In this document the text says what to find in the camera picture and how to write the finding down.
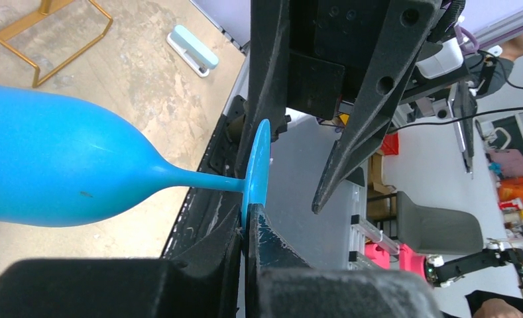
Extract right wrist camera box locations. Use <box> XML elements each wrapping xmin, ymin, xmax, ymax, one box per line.
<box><xmin>416</xmin><ymin>38</ymin><xmax>464</xmax><ymax>80</ymax></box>

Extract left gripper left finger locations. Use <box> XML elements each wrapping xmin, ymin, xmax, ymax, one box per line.
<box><xmin>0</xmin><ymin>207</ymin><xmax>240</xmax><ymax>317</ymax></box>

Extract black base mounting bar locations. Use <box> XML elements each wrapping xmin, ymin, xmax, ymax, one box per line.
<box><xmin>160</xmin><ymin>94</ymin><xmax>253</xmax><ymax>264</ymax></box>

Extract grey office chair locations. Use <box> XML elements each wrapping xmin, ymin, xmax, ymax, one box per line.
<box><xmin>396</xmin><ymin>191</ymin><xmax>484</xmax><ymax>255</ymax></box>

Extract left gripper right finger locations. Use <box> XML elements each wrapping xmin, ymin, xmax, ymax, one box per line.
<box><xmin>245</xmin><ymin>204</ymin><xmax>443</xmax><ymax>317</ymax></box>

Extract blue wine glass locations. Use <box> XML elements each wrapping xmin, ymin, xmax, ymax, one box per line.
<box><xmin>0</xmin><ymin>85</ymin><xmax>270</xmax><ymax>227</ymax></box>

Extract pink device on bench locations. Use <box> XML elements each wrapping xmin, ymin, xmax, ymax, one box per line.
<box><xmin>365</xmin><ymin>243</ymin><xmax>434</xmax><ymax>279</ymax></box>

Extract gold wire glass rack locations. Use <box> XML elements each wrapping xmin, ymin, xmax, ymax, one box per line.
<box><xmin>0</xmin><ymin>1</ymin><xmax>113</xmax><ymax>91</ymax></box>

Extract cardboard box under table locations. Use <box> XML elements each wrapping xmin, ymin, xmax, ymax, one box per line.
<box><xmin>367</xmin><ymin>150</ymin><xmax>396</xmax><ymax>221</ymax></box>

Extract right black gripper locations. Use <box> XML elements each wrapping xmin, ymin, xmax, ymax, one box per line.
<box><xmin>235</xmin><ymin>1</ymin><xmax>441</xmax><ymax>214</ymax></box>

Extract person's hand at right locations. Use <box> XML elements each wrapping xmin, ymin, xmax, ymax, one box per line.
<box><xmin>473</xmin><ymin>299</ymin><xmax>523</xmax><ymax>318</ymax></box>

